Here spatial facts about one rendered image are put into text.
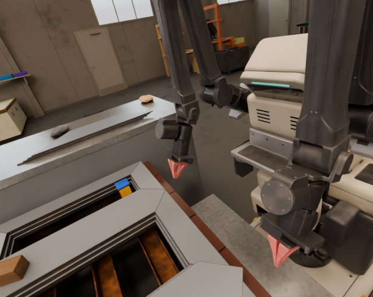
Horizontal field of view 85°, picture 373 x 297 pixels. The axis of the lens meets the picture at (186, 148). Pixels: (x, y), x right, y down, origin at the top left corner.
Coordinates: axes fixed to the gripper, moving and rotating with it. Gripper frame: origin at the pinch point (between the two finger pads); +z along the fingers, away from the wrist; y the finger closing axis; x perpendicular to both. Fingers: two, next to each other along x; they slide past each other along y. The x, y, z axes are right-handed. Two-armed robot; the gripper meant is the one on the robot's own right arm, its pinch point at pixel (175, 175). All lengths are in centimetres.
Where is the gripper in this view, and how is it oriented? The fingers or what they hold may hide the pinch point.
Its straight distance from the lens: 77.3
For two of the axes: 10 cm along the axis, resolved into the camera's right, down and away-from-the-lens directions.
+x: 8.2, 0.0, 5.7
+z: -1.8, 9.5, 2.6
